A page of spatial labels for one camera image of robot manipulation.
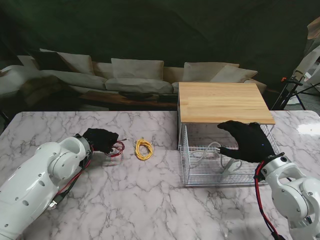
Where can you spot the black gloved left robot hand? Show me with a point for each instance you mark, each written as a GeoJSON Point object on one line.
{"type": "Point", "coordinates": [100, 140]}

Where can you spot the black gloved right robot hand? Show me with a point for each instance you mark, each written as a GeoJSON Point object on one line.
{"type": "Point", "coordinates": [250, 145]}

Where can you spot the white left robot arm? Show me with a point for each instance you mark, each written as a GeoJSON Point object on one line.
{"type": "Point", "coordinates": [37, 180]}

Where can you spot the dark wooden coffee table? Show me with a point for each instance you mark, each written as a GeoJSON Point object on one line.
{"type": "Point", "coordinates": [105, 98]}

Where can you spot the beige sofa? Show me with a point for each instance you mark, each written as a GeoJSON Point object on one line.
{"type": "Point", "coordinates": [135, 85]}

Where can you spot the beige sofa pillow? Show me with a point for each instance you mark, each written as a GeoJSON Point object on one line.
{"type": "Point", "coordinates": [137, 68]}
{"type": "Point", "coordinates": [77, 62]}
{"type": "Point", "coordinates": [202, 71]}
{"type": "Point", "coordinates": [235, 75]}

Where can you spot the black tripod stand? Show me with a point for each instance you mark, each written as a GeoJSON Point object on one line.
{"type": "Point", "coordinates": [295, 82]}

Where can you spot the dark sofa pillow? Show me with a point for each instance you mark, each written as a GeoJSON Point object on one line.
{"type": "Point", "coordinates": [47, 61]}

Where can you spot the white draped cover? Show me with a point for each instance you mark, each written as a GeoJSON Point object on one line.
{"type": "Point", "coordinates": [312, 57]}

